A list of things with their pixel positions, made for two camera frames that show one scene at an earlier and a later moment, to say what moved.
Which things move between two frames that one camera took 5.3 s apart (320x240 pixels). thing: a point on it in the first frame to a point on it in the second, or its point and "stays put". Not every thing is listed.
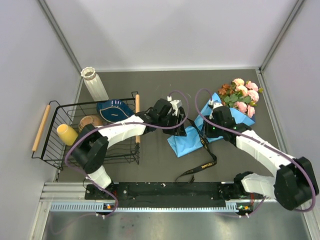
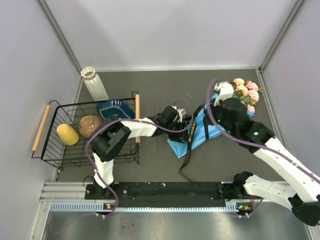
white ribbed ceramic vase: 94,84 stays put
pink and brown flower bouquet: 241,95 stays put
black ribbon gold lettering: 208,147 to 197,110
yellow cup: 67,135 stays put
